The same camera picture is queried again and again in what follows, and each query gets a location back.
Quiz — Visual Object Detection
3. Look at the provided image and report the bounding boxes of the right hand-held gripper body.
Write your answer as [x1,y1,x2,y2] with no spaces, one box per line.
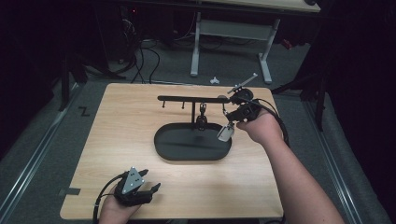
[226,73,263,124]

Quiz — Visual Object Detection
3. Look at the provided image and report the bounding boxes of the black key rack with tray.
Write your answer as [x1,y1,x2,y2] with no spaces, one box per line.
[153,94,233,162]

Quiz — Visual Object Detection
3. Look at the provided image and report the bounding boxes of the black floor cables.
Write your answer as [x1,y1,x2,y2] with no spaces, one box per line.
[120,18,162,85]

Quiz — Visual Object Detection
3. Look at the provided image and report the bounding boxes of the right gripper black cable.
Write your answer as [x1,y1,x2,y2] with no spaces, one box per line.
[239,96,291,147]

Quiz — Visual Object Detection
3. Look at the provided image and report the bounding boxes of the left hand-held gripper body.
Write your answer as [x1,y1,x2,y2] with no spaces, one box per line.
[113,165,154,207]

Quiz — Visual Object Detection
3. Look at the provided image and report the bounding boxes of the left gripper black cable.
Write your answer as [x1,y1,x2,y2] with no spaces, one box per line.
[92,173,129,224]

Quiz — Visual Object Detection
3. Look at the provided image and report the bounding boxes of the person's left hand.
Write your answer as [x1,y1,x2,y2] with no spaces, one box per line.
[98,186,142,224]

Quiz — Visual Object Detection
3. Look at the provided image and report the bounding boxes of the person's right hand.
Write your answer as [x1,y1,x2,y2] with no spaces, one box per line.
[235,107,284,147]

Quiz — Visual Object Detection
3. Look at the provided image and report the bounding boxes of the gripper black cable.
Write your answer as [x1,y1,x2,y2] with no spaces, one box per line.
[239,96,291,147]
[92,173,129,224]

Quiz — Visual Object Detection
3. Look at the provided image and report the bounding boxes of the metal floor rail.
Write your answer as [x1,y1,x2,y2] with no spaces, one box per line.
[303,101,365,224]
[0,82,82,218]

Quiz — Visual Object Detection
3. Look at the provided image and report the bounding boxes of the black car key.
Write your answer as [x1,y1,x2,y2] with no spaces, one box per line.
[197,103,208,131]

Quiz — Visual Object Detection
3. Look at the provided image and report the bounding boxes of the grey tape strip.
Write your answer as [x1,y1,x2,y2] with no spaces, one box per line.
[58,187,81,197]

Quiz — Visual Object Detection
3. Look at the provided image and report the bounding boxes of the black metal stand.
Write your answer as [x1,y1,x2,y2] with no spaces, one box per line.
[270,46,331,133]
[58,46,90,112]

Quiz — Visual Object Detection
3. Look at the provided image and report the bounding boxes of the white-legged desk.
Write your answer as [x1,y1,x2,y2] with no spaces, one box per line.
[189,0,321,86]

